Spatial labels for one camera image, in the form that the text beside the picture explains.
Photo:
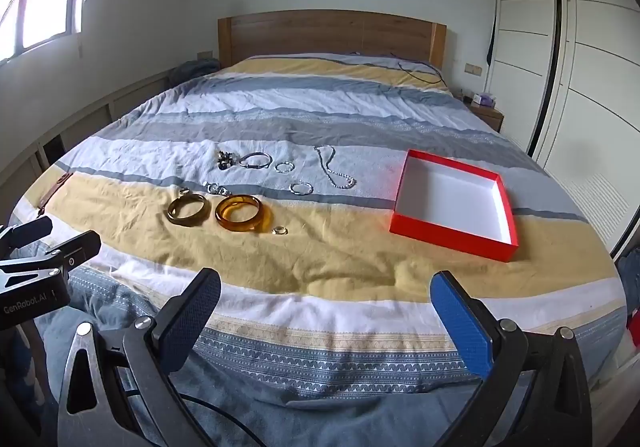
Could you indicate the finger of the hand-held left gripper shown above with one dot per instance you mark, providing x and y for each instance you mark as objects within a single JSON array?
[
  {"x": 25, "y": 233},
  {"x": 75, "y": 248}
]

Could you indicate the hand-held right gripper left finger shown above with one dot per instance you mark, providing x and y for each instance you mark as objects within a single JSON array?
[{"x": 192, "y": 317}]

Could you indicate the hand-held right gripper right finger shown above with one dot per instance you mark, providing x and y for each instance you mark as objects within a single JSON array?
[{"x": 460, "y": 322}]

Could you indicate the brown bangle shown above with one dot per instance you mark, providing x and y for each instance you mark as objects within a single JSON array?
[{"x": 172, "y": 217}]

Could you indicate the amber bangle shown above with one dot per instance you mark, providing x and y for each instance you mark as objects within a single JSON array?
[{"x": 225, "y": 219}]

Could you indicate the red shallow box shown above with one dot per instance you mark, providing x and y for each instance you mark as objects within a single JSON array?
[{"x": 450, "y": 197}]

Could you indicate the green face wristwatch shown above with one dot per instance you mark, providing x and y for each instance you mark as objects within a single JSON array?
[{"x": 225, "y": 160}]

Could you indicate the striped bed blanket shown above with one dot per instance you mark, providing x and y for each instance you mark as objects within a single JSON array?
[{"x": 325, "y": 267}]

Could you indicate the plain silver bangle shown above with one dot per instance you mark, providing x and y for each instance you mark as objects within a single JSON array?
[{"x": 250, "y": 165}]

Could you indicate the wooden nightstand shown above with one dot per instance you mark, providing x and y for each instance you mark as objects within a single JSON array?
[{"x": 487, "y": 117}]

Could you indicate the dark cloth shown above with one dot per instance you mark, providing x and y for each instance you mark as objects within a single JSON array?
[{"x": 192, "y": 72}]

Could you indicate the purple tissue box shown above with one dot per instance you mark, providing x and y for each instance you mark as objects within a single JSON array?
[{"x": 482, "y": 100}]

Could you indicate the white wardrobe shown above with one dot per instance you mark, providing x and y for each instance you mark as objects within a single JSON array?
[{"x": 590, "y": 52}]

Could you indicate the wooden headboard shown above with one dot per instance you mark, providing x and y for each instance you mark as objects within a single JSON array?
[{"x": 325, "y": 32}]

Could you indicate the wall socket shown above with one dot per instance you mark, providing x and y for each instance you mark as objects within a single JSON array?
[
  {"x": 204, "y": 55},
  {"x": 473, "y": 69}
]

